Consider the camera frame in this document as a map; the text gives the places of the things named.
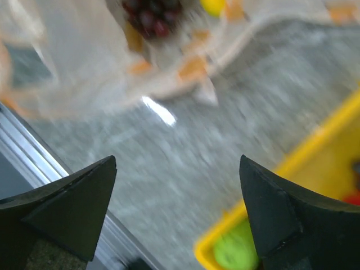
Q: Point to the red grape bunch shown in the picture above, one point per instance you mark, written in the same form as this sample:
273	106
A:
153	18

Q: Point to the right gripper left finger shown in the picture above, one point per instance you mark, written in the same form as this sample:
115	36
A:
58	225

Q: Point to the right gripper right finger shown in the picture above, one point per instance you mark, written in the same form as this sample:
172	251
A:
294	227

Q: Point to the red fake pepper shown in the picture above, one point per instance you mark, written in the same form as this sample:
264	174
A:
353	199

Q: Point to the green fake apple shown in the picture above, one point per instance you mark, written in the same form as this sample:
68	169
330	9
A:
236	249

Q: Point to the yellow plastic tray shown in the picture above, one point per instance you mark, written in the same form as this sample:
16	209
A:
326	163

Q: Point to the orange translucent plastic bag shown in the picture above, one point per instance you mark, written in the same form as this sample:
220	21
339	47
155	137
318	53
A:
77	58

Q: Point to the yellow fake mango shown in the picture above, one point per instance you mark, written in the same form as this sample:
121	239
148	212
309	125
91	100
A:
213	7

